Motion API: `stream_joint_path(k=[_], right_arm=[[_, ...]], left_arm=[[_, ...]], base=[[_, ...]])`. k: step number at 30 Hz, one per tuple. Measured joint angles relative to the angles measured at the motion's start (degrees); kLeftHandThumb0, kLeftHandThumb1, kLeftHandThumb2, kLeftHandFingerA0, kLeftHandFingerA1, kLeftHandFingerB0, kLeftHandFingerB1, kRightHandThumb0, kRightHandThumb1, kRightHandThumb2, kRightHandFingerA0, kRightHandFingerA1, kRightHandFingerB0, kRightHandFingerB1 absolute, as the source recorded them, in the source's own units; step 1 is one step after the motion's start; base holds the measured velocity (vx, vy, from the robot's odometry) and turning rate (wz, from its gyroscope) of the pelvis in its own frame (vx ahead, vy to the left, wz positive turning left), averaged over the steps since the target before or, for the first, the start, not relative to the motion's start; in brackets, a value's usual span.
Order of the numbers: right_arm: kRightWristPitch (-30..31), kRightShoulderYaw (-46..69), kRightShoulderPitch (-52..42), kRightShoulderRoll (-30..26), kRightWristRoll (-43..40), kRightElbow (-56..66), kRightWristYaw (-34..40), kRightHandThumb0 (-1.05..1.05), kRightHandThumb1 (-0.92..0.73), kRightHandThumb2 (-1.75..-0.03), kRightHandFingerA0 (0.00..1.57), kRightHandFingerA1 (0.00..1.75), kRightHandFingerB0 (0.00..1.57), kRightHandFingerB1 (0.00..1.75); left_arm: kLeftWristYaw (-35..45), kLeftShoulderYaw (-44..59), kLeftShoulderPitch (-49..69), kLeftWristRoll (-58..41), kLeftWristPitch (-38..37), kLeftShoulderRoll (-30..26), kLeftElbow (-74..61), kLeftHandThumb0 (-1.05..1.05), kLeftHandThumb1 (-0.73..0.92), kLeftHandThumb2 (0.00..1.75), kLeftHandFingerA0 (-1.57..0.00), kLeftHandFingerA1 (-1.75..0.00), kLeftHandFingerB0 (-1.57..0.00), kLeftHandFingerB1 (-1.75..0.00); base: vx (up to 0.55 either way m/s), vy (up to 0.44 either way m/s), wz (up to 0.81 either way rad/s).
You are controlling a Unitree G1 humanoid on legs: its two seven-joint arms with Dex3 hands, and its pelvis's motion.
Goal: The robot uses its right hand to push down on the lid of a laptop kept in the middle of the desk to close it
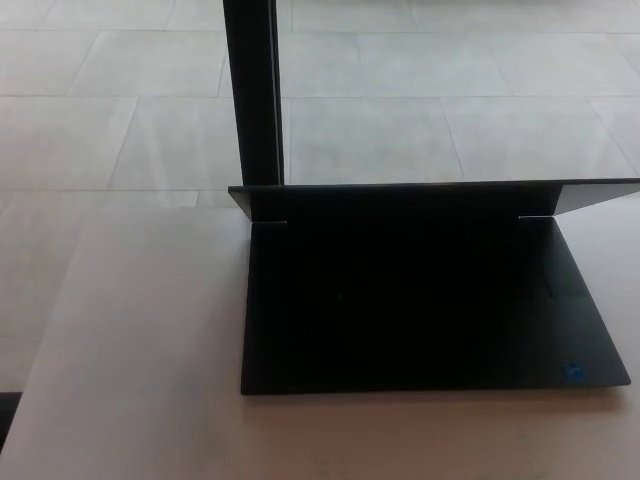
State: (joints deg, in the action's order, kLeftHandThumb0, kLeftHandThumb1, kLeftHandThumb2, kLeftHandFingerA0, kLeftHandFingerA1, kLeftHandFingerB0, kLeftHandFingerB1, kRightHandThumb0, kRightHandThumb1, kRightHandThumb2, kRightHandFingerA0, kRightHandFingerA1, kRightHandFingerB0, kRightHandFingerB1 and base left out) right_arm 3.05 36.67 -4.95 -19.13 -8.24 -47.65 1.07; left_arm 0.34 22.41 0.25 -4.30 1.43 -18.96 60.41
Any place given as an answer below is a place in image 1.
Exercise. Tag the black vertical post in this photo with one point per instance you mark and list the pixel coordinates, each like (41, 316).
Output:
(256, 90)

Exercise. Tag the silver Dell laptop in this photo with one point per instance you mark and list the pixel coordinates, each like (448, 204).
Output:
(400, 310)

